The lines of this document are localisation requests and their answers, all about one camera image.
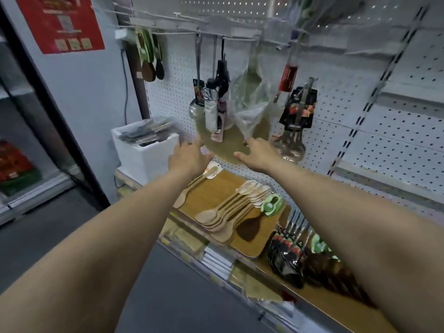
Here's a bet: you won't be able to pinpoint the person's left hand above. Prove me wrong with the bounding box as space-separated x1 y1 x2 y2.
169 138 215 179

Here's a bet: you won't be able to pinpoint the person's right hand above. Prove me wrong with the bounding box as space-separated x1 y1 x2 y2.
234 137 282 174

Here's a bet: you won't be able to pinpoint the pile of wooden spatulas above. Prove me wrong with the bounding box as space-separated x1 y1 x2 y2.
173 161 271 245

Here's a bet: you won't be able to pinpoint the green-card spatulas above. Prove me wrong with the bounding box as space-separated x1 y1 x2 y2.
237 194 284 243

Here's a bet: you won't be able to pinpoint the bundle of carded steel utensils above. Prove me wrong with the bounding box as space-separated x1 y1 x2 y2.
267 208 315 288

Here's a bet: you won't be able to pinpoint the row of dark spoons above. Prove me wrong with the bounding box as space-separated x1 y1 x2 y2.
302 234 377 309

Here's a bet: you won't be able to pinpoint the person's right forearm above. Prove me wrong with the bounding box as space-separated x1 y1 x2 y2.
270 166 444 333

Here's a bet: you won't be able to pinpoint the person's left forearm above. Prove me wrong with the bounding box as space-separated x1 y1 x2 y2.
0 169 188 333

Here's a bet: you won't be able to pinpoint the bunch of hanging steel ladles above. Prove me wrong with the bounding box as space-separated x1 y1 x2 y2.
272 64 318 163

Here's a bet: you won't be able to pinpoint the round wooden board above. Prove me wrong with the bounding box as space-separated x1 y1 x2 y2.
195 114 271 164

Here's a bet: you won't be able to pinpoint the white foam box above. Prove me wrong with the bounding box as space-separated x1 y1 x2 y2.
111 117 180 186

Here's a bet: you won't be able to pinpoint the bundle of packets in plastic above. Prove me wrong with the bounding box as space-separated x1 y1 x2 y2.
119 117 176 147

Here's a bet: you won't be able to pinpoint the clear plastic bag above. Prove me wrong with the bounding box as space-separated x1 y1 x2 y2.
228 37 275 141

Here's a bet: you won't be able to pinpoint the black folded umbrella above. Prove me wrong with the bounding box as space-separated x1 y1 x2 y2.
206 36 231 99

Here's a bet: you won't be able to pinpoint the dark rice spoon green card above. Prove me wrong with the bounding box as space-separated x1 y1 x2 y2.
152 32 166 80
136 27 157 83

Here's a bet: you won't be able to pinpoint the red green carton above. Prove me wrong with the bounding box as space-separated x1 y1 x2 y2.
0 139 42 197

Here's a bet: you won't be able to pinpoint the red poster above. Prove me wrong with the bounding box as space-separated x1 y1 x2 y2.
13 0 105 55

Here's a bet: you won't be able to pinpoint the black cable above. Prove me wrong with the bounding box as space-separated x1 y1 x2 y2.
119 48 130 127

